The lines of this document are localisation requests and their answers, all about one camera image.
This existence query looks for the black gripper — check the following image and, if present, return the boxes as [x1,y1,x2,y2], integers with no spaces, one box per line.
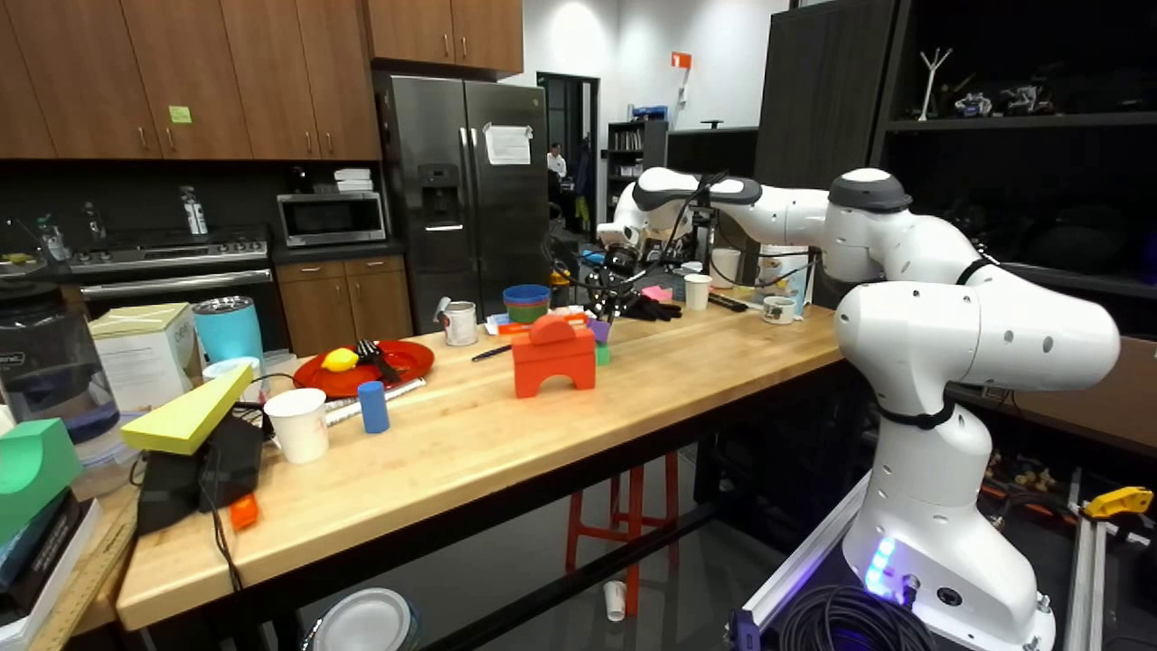
[577,235,639,331]

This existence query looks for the orange arch block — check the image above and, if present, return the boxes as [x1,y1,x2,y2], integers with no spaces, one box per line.
[511,307,599,401]

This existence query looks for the blue cylinder block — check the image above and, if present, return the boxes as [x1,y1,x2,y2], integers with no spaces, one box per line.
[357,376,394,434]

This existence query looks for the yellow wedge block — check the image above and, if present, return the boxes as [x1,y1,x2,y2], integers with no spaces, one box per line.
[119,359,259,458]

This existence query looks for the large green foam block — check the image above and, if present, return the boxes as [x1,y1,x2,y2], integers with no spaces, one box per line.
[0,413,87,546]

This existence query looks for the black glove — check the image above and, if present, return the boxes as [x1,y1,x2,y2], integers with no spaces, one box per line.
[626,292,688,324]

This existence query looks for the blue bowl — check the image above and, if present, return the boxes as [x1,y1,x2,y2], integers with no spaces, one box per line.
[499,283,558,324]

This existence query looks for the plain white paper cup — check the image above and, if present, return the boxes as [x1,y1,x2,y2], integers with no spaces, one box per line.
[678,271,717,315]

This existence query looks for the clear glass mug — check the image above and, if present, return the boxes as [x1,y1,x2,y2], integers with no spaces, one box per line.
[435,292,484,349]

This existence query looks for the stainless steel refrigerator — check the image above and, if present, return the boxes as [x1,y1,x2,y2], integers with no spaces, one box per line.
[376,63,558,337]

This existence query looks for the dark bookshelf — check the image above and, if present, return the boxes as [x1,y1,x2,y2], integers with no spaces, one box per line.
[604,116,673,247]

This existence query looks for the white paper sheet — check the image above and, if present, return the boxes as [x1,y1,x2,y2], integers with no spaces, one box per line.
[479,121,539,171]

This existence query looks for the white oats bag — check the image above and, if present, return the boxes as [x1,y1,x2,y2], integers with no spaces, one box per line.
[755,242,816,324]

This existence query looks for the red plate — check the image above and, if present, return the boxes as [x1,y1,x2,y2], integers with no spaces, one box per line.
[290,337,440,401]

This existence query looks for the small black toy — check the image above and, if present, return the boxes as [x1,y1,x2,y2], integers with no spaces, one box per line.
[353,337,410,382]

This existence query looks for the long silver utensil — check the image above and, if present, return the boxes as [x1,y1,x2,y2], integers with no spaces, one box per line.
[322,376,430,428]

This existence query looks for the wooden base cabinet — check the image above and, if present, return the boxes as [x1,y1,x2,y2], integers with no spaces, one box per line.
[276,250,414,354]

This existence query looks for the yellow lemon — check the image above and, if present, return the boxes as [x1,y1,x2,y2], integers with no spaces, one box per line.
[318,342,364,376]

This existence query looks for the white folded towel stack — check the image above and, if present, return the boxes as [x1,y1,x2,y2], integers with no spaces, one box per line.
[332,163,379,196]

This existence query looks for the silver microwave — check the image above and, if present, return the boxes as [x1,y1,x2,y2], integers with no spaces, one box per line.
[276,189,394,254]

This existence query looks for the orange tool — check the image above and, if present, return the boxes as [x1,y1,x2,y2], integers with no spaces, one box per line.
[228,489,264,534]

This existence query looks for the white bottle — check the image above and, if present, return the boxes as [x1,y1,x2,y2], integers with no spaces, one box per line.
[176,180,212,238]

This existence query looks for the black oven range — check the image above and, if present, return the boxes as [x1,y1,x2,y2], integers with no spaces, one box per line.
[66,235,287,347]

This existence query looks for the black bag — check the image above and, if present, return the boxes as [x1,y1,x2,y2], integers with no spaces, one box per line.
[131,407,271,534]

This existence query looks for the cream cardboard box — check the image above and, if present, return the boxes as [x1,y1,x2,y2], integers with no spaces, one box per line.
[87,300,206,414]

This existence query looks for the black shelving unit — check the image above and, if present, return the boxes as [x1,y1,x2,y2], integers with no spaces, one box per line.
[755,0,1157,337]

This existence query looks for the clear plastic storage bin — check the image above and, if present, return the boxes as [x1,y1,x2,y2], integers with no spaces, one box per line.
[0,284,124,440]

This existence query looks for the yellow hand tool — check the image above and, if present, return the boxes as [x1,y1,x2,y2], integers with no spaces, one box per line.
[1076,479,1157,523]

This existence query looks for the stack of books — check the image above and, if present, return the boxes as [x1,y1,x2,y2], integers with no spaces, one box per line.
[0,484,103,651]

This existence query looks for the small wooden wall cabinet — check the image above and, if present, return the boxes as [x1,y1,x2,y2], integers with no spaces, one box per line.
[364,0,526,80]

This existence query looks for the aluminium base frame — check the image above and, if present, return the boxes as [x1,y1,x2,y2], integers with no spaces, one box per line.
[733,470,876,651]

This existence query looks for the black coiled cable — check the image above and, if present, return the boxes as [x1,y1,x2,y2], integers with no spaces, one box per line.
[776,584,954,651]

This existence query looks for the black power cord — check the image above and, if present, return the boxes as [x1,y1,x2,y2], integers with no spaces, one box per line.
[208,501,250,594]

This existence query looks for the wide wooden wall cabinets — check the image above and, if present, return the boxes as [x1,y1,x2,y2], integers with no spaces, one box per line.
[0,0,388,163]

